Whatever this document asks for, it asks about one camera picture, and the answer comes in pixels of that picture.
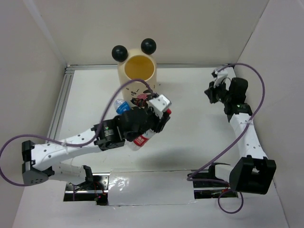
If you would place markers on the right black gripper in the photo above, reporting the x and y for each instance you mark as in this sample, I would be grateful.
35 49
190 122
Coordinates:
210 91

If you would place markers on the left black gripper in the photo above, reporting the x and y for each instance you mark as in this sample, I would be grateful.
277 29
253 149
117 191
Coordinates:
164 118

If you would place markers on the red label red-cap bottle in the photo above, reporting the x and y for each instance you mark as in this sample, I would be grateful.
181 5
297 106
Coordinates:
141 140

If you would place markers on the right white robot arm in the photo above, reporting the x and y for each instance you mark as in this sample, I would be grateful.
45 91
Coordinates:
253 173

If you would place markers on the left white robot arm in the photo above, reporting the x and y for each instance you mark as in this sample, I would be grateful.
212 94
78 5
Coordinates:
42 162

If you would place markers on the cream panda-ear bin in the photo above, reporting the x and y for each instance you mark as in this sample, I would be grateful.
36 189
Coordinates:
137 63

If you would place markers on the light-blue label bottle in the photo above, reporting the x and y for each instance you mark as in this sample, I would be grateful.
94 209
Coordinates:
121 106

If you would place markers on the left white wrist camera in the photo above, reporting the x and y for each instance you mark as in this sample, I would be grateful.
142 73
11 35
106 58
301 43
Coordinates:
160 105

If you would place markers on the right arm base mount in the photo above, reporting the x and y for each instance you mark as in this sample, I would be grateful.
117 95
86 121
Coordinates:
206 185

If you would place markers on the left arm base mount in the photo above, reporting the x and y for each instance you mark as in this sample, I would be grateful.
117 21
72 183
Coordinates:
97 191

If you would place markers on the aluminium frame rail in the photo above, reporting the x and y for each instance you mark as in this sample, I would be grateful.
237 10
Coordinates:
196 132

